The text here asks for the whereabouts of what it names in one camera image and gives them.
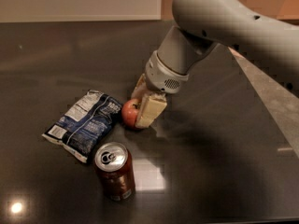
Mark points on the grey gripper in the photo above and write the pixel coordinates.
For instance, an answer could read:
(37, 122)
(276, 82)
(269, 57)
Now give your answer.
(161, 75)

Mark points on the red apple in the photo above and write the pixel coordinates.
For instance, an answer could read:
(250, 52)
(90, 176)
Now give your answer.
(129, 113)

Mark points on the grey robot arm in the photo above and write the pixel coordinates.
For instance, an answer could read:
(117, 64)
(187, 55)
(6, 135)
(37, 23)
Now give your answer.
(201, 25)

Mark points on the blue chip bag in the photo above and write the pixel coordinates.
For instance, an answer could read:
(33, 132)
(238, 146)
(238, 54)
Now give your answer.
(85, 124)

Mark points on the red soda can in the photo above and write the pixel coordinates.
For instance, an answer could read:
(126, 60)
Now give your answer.
(114, 167)

